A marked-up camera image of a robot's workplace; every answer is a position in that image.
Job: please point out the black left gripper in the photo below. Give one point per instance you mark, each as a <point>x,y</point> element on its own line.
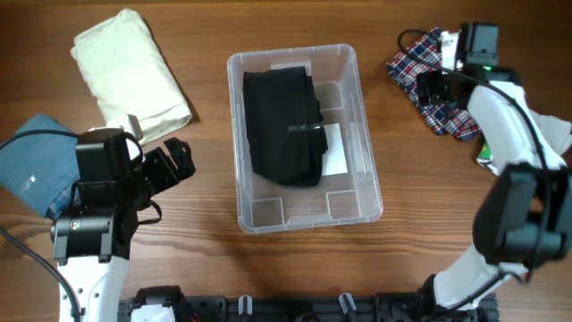
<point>183,161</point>

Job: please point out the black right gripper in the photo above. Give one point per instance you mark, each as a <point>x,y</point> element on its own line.
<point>434,80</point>

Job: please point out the plaid cloth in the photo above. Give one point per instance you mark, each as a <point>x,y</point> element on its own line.
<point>443,118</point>

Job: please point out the black cloth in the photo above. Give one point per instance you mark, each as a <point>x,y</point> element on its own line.
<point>285,126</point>

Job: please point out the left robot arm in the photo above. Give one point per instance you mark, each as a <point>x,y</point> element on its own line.
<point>92,239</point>

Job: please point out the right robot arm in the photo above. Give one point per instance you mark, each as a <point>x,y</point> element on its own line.
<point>526,218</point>

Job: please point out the folded cream cloth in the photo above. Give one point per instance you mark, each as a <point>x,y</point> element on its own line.
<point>127,74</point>

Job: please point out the white printed t-shirt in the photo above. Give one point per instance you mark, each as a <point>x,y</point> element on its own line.
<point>556,132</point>

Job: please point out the clear plastic storage bin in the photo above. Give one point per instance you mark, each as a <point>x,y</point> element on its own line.
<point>349,190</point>

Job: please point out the folded blue denim jeans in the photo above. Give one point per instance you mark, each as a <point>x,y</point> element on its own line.
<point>40,169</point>

